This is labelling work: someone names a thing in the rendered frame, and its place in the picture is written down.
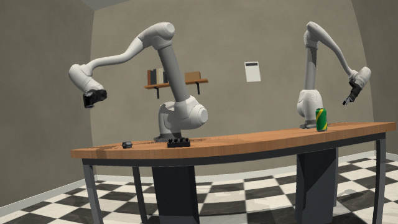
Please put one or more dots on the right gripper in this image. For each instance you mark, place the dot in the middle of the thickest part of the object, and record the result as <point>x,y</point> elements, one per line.
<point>93,96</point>

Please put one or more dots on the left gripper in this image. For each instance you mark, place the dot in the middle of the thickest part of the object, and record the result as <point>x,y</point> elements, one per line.
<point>357,87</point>

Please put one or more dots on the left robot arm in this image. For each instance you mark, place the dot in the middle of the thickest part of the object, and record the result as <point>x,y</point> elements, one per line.
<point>310,99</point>

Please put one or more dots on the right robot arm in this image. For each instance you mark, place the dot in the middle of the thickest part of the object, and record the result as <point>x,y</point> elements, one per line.
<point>186,113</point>

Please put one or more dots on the green and yellow drink can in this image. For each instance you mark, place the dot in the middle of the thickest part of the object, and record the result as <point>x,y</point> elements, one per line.
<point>321,119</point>

